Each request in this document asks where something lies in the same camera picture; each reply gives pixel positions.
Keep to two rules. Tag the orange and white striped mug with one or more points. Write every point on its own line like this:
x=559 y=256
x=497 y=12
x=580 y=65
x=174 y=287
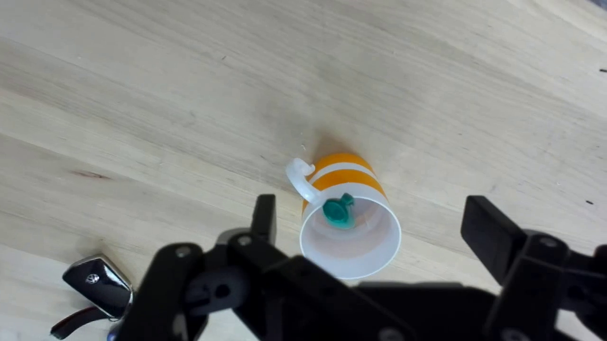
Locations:
x=351 y=220

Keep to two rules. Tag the key bunch with black fob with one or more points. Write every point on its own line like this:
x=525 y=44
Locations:
x=94 y=287

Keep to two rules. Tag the teal piece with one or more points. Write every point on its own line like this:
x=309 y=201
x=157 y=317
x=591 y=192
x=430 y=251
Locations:
x=337 y=213

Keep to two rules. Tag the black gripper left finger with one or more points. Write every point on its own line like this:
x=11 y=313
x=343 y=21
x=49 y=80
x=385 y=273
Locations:
x=263 y=218

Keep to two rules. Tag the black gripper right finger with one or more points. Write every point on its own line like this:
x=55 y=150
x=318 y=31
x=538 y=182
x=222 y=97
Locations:
x=495 y=237

